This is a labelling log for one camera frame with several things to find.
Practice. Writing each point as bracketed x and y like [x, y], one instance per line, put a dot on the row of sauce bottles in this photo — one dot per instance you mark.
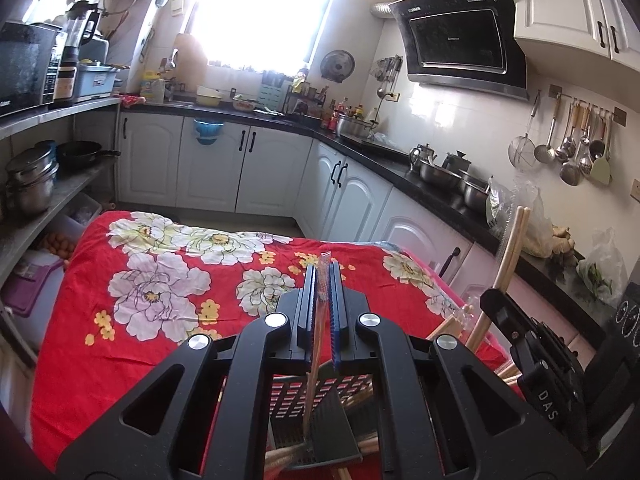
[342, 110]

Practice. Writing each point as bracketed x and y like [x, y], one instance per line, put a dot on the bag of green vegetables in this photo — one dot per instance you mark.
[600, 270]

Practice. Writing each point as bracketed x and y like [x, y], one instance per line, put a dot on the yellow basin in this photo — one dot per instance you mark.
[209, 96]

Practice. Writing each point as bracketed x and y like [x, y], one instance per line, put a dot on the steel kettle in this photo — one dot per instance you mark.
[421, 157]

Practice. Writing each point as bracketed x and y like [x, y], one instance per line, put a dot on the brown wooden chopsticks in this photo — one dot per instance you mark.
[447, 324]

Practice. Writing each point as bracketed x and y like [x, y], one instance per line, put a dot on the pile of orange fruits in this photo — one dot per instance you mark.
[57, 246]

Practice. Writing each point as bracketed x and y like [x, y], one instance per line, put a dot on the bright kitchen window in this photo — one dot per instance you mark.
[265, 10]

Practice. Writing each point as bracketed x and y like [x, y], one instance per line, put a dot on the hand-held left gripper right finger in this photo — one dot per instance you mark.
[337, 320]

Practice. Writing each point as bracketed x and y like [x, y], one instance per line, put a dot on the clear plastic storage box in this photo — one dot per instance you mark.
[75, 217]

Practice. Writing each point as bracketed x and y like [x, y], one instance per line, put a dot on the plastic chopsticks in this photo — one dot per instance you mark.
[324, 280]

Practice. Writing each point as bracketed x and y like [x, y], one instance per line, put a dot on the row of hanging kitchen utensils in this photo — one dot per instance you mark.
[570, 145]

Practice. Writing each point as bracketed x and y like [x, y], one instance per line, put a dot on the light wooden chopstick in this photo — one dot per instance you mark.
[520, 240]
[512, 250]

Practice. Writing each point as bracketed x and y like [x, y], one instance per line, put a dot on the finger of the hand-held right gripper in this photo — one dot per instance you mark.
[540, 365]

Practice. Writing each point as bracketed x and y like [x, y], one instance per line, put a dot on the black range hood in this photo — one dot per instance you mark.
[455, 40]

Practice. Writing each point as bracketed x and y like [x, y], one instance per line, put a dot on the black frying pan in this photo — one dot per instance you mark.
[80, 152]

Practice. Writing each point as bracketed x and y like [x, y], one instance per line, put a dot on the cluster of hanging kitchen tools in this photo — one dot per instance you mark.
[387, 75]

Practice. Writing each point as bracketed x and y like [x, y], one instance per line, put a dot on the black blender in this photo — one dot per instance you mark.
[75, 50]

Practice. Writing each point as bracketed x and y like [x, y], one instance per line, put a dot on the beige chopsticks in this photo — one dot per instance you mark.
[507, 372]
[357, 399]
[285, 460]
[370, 449]

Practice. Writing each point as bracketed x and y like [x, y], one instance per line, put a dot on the clear plastic bags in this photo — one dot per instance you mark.
[530, 220]

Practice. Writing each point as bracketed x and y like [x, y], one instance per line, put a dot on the stack of steel pots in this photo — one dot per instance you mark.
[32, 185]

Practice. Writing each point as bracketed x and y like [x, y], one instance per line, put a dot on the metal shelf rack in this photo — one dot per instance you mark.
[25, 235]

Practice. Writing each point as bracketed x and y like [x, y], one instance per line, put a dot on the yellow detergent bottle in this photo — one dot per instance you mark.
[151, 89]

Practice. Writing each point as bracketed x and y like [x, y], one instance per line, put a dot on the steel cooking pot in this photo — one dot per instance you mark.
[352, 126]

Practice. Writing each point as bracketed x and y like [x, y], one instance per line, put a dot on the black plastic utensil basket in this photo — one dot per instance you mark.
[327, 427]

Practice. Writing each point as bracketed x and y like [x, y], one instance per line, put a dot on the red floral blanket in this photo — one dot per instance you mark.
[75, 335]

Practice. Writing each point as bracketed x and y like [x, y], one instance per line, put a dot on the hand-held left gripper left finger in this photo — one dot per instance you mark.
[311, 320]

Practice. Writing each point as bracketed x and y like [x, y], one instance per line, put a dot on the grey dish tub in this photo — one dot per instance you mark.
[97, 82]

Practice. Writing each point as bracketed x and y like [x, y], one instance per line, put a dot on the white lower cabinets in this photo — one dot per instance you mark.
[275, 170]

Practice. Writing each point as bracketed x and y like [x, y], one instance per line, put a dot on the blue hanging bin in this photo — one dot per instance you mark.
[208, 132]

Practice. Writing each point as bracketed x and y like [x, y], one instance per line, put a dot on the dark kettle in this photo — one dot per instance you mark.
[456, 162]

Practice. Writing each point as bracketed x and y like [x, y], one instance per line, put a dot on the purple lidded storage box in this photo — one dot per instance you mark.
[30, 285]

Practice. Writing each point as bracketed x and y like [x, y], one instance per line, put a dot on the white upper cabinet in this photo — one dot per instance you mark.
[565, 5]

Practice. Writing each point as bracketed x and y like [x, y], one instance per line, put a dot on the wooden cutting board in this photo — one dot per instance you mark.
[190, 62]

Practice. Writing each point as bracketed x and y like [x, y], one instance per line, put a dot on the steel basin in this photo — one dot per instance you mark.
[437, 174]
[475, 192]

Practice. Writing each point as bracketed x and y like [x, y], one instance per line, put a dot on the small wall fan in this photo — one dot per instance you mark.
[337, 66]

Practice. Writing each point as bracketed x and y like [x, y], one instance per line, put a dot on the teal knife block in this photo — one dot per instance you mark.
[272, 92]

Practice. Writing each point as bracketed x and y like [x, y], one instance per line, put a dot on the ginger root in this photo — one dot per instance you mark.
[564, 242]

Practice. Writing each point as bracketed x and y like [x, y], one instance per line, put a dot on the black microwave oven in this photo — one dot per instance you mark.
[22, 70]

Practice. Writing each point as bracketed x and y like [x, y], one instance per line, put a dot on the silver exhaust duct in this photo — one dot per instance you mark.
[382, 9]

